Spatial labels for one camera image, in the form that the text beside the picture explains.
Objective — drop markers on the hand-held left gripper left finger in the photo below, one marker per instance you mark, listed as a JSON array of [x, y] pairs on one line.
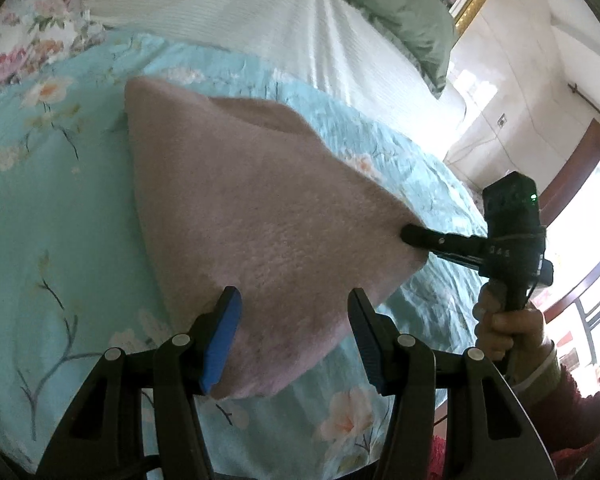
[[225, 340]]

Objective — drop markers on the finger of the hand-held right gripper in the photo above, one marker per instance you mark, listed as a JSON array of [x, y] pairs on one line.
[[440, 241]]

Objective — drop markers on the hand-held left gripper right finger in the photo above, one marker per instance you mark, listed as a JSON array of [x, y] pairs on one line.
[[367, 340]]

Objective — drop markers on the pink fluffy towel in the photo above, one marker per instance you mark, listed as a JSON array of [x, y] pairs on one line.
[[255, 210]]

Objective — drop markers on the person's right forearm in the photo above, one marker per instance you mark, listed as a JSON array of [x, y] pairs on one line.
[[575, 410]]

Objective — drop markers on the person's right hand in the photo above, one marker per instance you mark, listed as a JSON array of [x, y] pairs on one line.
[[515, 330]]

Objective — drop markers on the red textured cloth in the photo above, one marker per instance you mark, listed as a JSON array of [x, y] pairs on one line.
[[445, 460]]

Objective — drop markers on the dark curtain rod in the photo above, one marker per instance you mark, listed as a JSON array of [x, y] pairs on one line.
[[595, 110]]

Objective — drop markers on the turquoise floral quilt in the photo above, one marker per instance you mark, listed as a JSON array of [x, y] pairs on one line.
[[55, 235]]

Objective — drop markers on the green ruffled pillow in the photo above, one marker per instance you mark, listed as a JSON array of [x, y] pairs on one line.
[[410, 25]]

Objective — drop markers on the white ribbed blanket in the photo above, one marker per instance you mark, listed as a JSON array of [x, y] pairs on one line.
[[280, 25]]

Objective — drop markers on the white floral pillowcase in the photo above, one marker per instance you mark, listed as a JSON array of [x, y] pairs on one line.
[[30, 25]]

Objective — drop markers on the brown window frame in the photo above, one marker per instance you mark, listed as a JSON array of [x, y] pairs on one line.
[[580, 155]]

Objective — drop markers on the wall switch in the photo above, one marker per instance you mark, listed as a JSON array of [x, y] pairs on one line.
[[502, 119]]

